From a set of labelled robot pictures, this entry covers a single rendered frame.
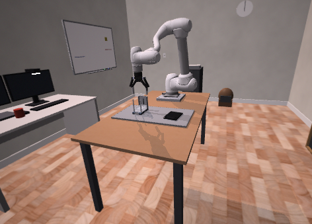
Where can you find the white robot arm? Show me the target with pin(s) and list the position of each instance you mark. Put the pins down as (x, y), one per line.
(174, 83)

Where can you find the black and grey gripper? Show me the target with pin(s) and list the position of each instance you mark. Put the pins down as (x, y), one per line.
(138, 78)

